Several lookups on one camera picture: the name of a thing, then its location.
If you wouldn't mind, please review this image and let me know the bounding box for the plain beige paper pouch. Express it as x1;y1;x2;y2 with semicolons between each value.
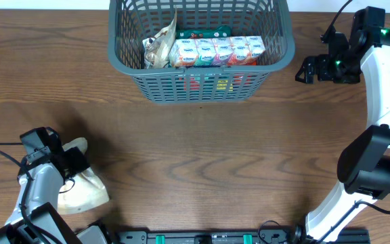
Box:
56;137;110;216

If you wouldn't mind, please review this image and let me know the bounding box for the white tissue multipack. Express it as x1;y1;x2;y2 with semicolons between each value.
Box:
169;36;265;67

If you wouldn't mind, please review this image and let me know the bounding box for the green Nescafe coffee bag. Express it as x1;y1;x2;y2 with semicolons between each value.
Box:
176;25;233;92

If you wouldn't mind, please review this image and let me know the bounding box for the beige brown snack bag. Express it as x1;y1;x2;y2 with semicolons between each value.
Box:
142;11;177;69

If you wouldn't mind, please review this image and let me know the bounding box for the grey plastic basket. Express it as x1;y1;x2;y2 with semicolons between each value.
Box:
108;0;295;104

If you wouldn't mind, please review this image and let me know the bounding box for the orange biscuit packet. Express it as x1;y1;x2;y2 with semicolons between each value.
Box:
183;75;242;91

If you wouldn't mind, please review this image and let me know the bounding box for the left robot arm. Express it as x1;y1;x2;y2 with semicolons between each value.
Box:
0;127;112;244

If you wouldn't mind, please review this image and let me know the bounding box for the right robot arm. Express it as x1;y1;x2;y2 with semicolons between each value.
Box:
288;7;390;243

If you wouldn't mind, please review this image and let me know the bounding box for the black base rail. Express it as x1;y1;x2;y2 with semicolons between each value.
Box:
113;228;371;244

